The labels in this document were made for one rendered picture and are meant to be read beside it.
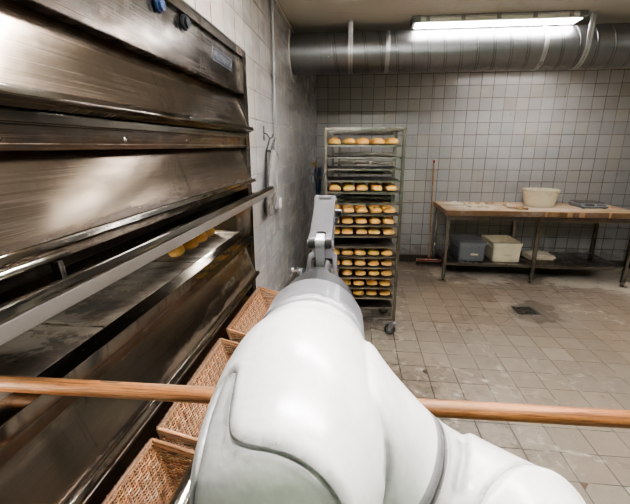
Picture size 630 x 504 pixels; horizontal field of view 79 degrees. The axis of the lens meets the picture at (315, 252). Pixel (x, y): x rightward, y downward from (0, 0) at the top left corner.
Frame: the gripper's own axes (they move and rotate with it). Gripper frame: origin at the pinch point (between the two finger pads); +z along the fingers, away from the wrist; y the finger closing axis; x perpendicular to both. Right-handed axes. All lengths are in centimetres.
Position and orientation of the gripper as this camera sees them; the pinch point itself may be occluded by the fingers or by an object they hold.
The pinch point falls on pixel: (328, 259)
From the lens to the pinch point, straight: 55.8
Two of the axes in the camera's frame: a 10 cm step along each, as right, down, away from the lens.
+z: 0.9, -2.7, 9.6
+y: 0.0, 9.6, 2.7
